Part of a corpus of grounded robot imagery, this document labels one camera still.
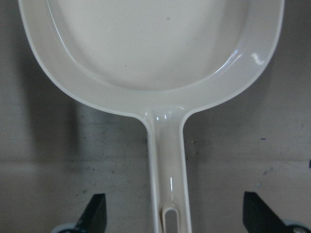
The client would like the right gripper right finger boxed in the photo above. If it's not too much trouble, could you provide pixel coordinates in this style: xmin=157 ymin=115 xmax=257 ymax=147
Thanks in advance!
xmin=243 ymin=192 xmax=286 ymax=233

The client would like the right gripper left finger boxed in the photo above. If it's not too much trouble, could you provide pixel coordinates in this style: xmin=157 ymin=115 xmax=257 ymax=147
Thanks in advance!
xmin=74 ymin=194 xmax=107 ymax=233

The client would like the cream plastic dustpan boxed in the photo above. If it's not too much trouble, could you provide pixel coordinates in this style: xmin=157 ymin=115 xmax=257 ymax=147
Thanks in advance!
xmin=18 ymin=0 xmax=285 ymax=233

